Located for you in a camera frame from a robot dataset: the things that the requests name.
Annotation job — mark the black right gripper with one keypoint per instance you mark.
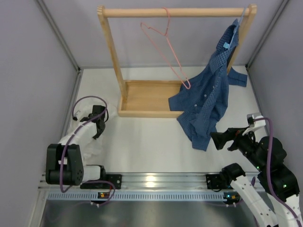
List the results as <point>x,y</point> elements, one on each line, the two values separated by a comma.
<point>220,139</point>

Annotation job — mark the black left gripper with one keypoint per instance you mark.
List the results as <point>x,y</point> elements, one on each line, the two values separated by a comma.
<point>96,135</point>

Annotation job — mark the white shirt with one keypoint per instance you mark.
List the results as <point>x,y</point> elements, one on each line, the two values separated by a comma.
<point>94,146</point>

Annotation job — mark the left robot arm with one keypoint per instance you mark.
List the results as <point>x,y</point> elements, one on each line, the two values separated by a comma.
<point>65,161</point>

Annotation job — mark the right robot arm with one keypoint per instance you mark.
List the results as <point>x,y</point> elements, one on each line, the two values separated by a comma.
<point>280,184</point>

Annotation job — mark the blue checkered shirt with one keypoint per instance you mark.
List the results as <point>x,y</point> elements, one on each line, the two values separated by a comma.
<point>205,103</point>

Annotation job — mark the light blue hanger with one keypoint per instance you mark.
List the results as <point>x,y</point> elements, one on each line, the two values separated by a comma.
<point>228,45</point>

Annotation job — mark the wooden clothes rack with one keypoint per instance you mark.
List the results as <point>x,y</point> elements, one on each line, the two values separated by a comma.
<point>149,98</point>

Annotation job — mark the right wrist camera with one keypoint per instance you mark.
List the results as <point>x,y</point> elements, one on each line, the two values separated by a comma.
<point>255,122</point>

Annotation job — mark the aluminium mounting rail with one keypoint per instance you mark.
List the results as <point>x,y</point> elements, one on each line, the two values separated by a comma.
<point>163,181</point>

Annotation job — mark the slotted cable duct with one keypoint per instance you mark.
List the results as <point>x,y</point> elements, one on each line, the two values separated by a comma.
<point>143,196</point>

